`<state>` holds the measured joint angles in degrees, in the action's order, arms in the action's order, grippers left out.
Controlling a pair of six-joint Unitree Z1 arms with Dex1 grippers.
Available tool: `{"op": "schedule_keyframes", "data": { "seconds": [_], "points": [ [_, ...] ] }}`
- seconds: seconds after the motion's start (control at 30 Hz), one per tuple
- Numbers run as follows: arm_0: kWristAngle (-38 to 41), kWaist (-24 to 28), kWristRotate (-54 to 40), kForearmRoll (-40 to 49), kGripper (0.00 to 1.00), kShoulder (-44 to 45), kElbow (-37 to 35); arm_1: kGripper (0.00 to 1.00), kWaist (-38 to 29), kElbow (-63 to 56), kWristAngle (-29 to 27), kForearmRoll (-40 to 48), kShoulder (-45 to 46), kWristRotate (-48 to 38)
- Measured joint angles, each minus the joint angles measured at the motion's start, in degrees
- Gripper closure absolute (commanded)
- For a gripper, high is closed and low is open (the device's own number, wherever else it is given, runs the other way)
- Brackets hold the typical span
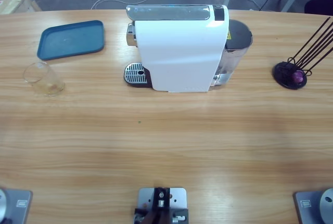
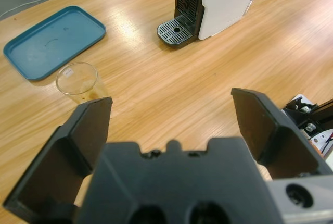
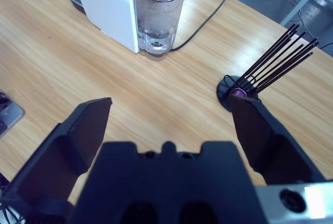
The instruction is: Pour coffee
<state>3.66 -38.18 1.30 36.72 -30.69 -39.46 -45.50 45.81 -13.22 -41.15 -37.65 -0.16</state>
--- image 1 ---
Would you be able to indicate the coffee machine water tank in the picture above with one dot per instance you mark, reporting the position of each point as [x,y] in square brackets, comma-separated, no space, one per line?
[235,52]

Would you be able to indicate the white capsule coffee machine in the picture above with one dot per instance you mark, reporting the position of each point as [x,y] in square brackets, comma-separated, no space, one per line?
[179,52]

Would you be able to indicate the blue plastic tray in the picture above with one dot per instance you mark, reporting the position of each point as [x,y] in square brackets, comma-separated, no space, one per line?
[70,39]

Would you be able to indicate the light wooden crate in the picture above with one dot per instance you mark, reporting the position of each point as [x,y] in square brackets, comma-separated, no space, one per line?
[15,2]

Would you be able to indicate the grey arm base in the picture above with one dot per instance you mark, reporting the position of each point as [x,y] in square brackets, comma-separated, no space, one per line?
[312,208]
[15,208]

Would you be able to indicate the purple coffee capsule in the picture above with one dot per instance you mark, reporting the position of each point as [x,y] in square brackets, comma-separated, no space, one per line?
[298,76]

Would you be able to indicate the clear drinking glass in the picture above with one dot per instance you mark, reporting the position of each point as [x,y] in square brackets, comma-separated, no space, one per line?
[44,83]

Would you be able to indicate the silver coffee machine lever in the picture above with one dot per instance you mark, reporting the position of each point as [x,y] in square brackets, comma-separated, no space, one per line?
[166,12]

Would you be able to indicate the metal grille drip tray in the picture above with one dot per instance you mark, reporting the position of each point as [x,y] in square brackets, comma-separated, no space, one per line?
[134,73]

